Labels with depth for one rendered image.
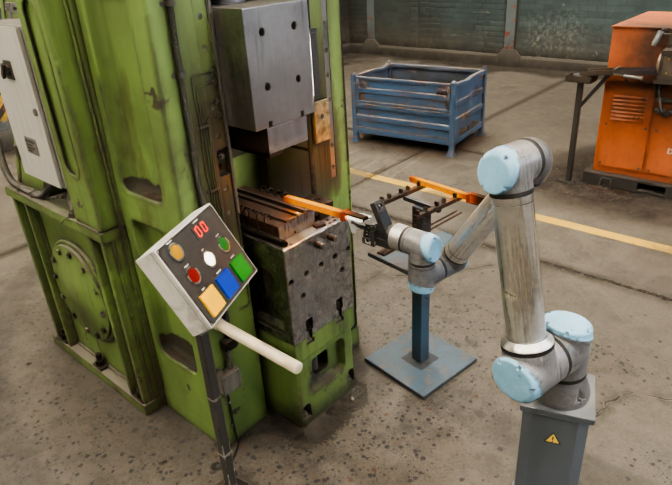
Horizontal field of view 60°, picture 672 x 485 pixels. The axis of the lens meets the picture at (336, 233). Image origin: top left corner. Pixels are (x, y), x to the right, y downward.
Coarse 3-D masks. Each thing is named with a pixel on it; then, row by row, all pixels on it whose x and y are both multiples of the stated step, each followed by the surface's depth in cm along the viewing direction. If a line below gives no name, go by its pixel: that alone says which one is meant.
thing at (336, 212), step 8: (288, 200) 230; (296, 200) 227; (304, 200) 226; (312, 208) 222; (320, 208) 219; (328, 208) 217; (336, 208) 217; (336, 216) 215; (344, 216) 212; (352, 216) 209; (360, 216) 208
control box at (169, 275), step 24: (192, 216) 183; (216, 216) 191; (168, 240) 169; (192, 240) 177; (216, 240) 186; (144, 264) 165; (168, 264) 165; (192, 264) 173; (216, 264) 182; (168, 288) 167; (192, 288) 169; (216, 288) 177; (240, 288) 187; (192, 312) 168
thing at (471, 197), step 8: (416, 176) 276; (424, 184) 270; (432, 184) 266; (440, 184) 265; (448, 192) 260; (456, 192) 256; (464, 192) 256; (472, 192) 254; (472, 200) 252; (480, 200) 249
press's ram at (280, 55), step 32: (256, 0) 208; (288, 0) 201; (224, 32) 194; (256, 32) 191; (288, 32) 201; (224, 64) 200; (256, 64) 194; (288, 64) 205; (224, 96) 206; (256, 96) 198; (288, 96) 209; (256, 128) 202
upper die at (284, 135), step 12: (300, 120) 217; (240, 132) 216; (252, 132) 211; (264, 132) 207; (276, 132) 209; (288, 132) 214; (300, 132) 218; (240, 144) 219; (252, 144) 214; (264, 144) 209; (276, 144) 211; (288, 144) 215
